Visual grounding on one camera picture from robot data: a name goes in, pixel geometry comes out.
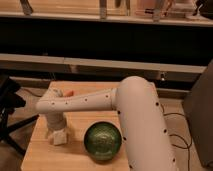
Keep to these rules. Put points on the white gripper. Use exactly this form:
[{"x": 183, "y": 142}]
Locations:
[{"x": 56, "y": 123}]

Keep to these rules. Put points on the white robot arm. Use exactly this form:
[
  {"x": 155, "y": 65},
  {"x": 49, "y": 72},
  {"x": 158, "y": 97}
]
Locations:
[{"x": 147, "y": 142}]

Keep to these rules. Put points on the green ceramic bowl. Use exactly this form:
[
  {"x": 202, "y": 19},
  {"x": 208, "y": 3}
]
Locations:
[{"x": 102, "y": 141}]

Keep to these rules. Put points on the orange carrot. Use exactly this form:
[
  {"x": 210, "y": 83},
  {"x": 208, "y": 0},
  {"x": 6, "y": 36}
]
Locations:
[{"x": 69, "y": 94}]

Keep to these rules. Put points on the wooden table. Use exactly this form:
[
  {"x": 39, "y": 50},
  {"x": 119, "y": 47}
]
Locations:
[{"x": 41, "y": 155}]

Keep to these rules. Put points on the black office chair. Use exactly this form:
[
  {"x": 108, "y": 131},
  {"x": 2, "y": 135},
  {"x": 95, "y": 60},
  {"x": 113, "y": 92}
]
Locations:
[{"x": 9, "y": 101}]

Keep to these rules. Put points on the dark cabinet at right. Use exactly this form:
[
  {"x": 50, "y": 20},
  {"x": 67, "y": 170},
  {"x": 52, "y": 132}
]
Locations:
[{"x": 198, "y": 107}]

